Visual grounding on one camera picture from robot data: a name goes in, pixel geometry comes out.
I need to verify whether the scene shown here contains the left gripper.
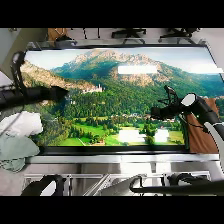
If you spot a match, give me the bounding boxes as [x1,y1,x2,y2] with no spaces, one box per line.
[49,85,70,103]

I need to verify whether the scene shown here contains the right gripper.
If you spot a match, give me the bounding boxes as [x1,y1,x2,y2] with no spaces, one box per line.
[150,105,177,121]

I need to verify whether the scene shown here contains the silver frame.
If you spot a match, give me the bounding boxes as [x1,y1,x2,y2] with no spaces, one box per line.
[22,39,224,197]

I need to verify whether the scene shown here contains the brown garment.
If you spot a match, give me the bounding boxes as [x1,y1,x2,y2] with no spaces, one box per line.
[185,96,220,155]

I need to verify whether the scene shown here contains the black chair base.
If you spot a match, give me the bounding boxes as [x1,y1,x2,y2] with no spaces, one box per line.
[111,27,148,40]
[158,27,202,40]

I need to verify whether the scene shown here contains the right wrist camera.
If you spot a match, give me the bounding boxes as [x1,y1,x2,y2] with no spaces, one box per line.
[162,85,180,108]

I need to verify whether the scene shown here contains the pale green garment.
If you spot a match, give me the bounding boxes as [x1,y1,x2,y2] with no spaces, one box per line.
[0,132,41,173]

